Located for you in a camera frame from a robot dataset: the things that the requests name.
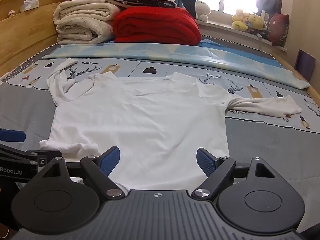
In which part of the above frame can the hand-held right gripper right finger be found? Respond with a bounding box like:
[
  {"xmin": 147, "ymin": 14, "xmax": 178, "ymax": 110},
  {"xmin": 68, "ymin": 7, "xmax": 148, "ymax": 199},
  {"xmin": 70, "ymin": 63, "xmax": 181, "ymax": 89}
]
[{"xmin": 191, "ymin": 148, "xmax": 283, "ymax": 200}]

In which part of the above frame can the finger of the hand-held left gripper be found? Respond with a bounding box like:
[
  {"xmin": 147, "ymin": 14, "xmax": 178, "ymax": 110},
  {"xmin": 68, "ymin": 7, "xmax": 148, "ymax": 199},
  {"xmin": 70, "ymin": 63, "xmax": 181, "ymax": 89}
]
[
  {"xmin": 0, "ymin": 129, "xmax": 26, "ymax": 143},
  {"xmin": 0, "ymin": 144, "xmax": 63, "ymax": 167}
]

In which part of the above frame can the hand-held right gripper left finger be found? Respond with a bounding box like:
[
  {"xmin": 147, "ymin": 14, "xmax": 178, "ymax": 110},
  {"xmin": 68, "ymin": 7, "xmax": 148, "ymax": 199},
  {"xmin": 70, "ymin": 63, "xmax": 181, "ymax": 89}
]
[{"xmin": 37, "ymin": 146, "xmax": 127, "ymax": 200}]

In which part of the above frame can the white long-sleeve shirt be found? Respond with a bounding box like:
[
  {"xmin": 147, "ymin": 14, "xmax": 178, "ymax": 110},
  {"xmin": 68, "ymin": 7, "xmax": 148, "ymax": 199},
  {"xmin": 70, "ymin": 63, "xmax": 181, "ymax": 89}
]
[{"xmin": 39, "ymin": 57, "xmax": 303, "ymax": 192}]

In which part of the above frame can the grey printed bed sheet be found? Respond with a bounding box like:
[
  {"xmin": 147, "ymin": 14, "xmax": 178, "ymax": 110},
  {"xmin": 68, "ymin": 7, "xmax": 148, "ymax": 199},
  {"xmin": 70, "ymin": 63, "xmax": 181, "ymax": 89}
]
[{"xmin": 0, "ymin": 40, "xmax": 320, "ymax": 230}]

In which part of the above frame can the light blue patterned mat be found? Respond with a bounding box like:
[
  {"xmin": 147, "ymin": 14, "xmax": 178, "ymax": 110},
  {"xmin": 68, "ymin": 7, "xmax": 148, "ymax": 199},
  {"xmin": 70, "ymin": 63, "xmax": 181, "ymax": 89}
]
[{"xmin": 43, "ymin": 41, "xmax": 312, "ymax": 89}]

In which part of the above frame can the clear plastic bag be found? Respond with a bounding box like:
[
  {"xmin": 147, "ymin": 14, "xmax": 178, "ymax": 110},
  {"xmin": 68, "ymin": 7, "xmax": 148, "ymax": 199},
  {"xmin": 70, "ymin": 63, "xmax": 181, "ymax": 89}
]
[{"xmin": 20, "ymin": 0, "xmax": 40, "ymax": 13}]

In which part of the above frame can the cream folded blanket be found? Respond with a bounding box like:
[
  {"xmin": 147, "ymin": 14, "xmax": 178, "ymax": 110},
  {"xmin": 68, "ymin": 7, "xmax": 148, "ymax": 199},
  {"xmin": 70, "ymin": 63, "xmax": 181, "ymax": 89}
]
[{"xmin": 53, "ymin": 0, "xmax": 123, "ymax": 45}]

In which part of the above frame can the white window sill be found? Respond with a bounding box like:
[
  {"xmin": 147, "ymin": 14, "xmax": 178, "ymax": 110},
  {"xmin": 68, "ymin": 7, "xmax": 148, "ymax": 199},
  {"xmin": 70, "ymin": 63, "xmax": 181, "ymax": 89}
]
[{"xmin": 197, "ymin": 19, "xmax": 288, "ymax": 53}]

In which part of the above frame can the purple paper bag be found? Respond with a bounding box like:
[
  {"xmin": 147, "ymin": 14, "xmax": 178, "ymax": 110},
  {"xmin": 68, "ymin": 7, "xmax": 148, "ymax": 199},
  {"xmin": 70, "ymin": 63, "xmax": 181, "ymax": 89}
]
[{"xmin": 295, "ymin": 49, "xmax": 316, "ymax": 82}]

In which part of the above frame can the red folded blanket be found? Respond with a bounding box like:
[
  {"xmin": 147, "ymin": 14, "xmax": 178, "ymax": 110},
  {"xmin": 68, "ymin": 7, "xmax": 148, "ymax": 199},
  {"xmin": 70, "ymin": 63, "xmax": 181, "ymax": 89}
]
[{"xmin": 112, "ymin": 7, "xmax": 202, "ymax": 46}]

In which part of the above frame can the pale yellow plush toy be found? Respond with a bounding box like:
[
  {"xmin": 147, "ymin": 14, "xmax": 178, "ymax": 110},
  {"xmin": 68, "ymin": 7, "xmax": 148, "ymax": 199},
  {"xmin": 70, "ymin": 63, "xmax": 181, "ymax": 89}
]
[{"xmin": 231, "ymin": 9, "xmax": 250, "ymax": 32}]

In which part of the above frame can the yellow round plush toy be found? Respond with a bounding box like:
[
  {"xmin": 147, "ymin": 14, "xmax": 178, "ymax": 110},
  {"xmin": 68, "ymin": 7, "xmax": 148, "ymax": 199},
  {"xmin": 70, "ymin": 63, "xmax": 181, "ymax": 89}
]
[{"xmin": 246, "ymin": 12, "xmax": 266, "ymax": 31}]

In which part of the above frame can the dark red cushion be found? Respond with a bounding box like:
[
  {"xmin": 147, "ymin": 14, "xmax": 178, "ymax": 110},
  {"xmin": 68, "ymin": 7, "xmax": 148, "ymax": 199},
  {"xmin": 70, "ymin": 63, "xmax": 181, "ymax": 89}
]
[{"xmin": 269, "ymin": 13, "xmax": 290, "ymax": 47}]

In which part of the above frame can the white plush bear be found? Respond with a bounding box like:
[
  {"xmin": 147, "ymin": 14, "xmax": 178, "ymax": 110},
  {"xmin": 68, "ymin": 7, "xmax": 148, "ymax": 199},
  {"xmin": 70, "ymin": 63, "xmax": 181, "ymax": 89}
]
[{"xmin": 194, "ymin": 0, "xmax": 212, "ymax": 22}]

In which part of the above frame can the white cable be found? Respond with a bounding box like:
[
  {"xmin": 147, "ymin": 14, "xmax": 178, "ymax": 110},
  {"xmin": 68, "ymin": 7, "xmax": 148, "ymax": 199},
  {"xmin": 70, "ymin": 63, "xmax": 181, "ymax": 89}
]
[{"xmin": 0, "ymin": 57, "xmax": 34, "ymax": 82}]

